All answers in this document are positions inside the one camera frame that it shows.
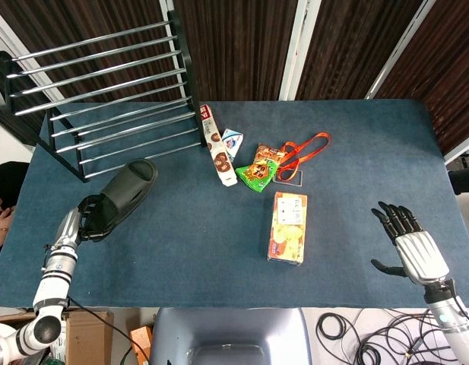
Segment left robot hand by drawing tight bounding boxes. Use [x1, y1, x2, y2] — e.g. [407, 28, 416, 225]
[52, 192, 106, 251]

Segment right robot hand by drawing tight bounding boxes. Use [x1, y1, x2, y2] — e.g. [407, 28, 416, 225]
[370, 201, 451, 286]

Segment black rubber slipper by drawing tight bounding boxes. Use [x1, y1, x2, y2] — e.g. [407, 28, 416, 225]
[80, 158, 159, 244]

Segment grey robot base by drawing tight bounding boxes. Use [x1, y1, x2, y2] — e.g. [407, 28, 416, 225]
[150, 306, 310, 365]

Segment metal bar rack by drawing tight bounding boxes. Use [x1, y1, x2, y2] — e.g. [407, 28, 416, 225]
[0, 10, 208, 184]

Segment person in black clothing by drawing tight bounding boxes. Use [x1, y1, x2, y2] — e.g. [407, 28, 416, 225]
[0, 161, 30, 256]

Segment black rounded object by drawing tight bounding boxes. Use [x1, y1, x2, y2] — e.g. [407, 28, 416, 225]
[448, 167, 469, 195]

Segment brown cardboard box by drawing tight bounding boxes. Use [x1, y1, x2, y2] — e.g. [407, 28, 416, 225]
[65, 309, 114, 365]

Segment blue felt table cover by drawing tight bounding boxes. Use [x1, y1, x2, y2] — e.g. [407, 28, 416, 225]
[0, 99, 469, 309]

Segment small orange box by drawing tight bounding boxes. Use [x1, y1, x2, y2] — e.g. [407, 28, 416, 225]
[129, 325, 154, 361]

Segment orange blue biscuit box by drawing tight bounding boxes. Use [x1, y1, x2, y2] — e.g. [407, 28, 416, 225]
[267, 191, 308, 265]

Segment clear badge holder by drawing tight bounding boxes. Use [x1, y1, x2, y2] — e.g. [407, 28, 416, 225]
[274, 170, 305, 189]

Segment long white brown cookie box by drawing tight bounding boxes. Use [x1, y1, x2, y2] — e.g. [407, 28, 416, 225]
[198, 104, 238, 187]

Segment small blue white milk carton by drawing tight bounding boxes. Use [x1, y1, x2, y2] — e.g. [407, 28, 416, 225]
[220, 128, 244, 163]

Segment orange snack bag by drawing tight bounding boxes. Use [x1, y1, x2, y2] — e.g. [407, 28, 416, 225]
[255, 143, 287, 168]

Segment green snack bag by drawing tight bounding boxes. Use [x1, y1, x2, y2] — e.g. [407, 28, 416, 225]
[235, 161, 277, 194]

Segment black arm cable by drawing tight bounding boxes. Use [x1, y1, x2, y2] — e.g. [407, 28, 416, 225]
[68, 297, 150, 363]

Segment black floor cable tangle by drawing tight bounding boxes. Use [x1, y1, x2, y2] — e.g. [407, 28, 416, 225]
[355, 306, 469, 365]

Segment black coiled floor cable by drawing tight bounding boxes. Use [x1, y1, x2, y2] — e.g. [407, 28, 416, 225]
[316, 311, 357, 341]

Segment orange lanyard strap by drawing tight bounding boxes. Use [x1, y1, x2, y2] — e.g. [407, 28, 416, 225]
[276, 132, 331, 182]

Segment white partition post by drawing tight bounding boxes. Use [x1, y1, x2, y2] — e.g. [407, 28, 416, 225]
[278, 0, 322, 102]
[365, 0, 437, 100]
[159, 0, 186, 102]

